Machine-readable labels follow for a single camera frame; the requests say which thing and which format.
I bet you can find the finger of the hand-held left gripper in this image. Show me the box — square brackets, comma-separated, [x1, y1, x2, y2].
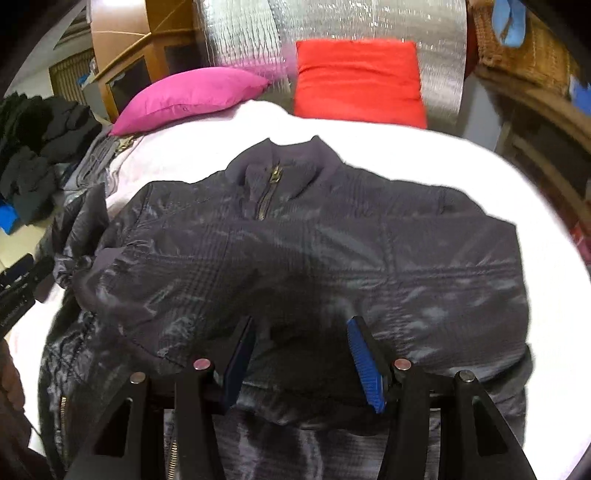
[0, 254, 54, 296]

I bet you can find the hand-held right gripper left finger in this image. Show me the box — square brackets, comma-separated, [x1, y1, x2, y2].
[65, 316, 257, 480]

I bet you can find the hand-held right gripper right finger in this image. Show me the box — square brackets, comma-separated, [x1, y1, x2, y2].
[346, 316, 537, 480]

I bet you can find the dark checked zip jacket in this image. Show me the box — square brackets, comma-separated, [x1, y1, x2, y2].
[53, 134, 532, 416]

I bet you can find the pile of black clothes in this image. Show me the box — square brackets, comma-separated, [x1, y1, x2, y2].
[0, 92, 105, 227]

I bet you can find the bright blue cloth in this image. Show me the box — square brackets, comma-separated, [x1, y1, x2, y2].
[0, 203, 21, 236]

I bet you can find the dark brown cloth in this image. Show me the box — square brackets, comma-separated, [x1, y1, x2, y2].
[0, 342, 33, 462]

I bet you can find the dark shiny jacket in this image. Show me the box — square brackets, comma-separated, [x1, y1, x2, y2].
[39, 295, 529, 480]

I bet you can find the grey zip jacket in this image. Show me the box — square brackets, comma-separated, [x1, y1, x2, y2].
[60, 134, 139, 204]

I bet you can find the white blanket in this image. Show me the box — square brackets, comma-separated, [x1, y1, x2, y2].
[9, 99, 591, 480]

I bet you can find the pink pillow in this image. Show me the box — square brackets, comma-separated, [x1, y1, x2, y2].
[111, 67, 271, 137]

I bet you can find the wooden cabinet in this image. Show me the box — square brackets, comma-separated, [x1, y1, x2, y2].
[90, 0, 197, 123]

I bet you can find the red pillow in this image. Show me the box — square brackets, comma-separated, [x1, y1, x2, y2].
[293, 39, 428, 130]

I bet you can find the wooden shelf unit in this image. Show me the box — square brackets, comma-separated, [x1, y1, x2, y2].
[475, 65, 591, 259]

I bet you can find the silver foil insulation mat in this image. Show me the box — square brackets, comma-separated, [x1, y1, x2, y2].
[191, 0, 469, 130]

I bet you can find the wicker basket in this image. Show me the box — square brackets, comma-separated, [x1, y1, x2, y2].
[471, 0, 583, 97]

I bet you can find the light blue cloth item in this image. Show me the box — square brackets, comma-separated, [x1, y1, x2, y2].
[492, 0, 525, 47]

